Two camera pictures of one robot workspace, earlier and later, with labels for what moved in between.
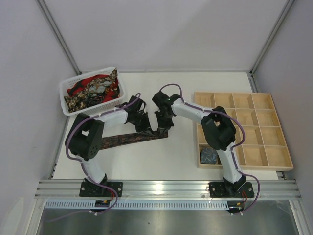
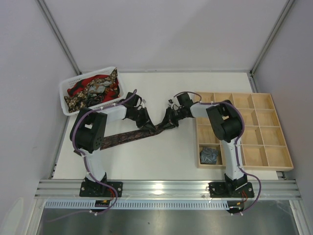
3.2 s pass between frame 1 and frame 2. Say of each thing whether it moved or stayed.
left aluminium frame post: stayed
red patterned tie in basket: stayed
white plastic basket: stayed
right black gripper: moved
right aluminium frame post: stayed
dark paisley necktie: moved
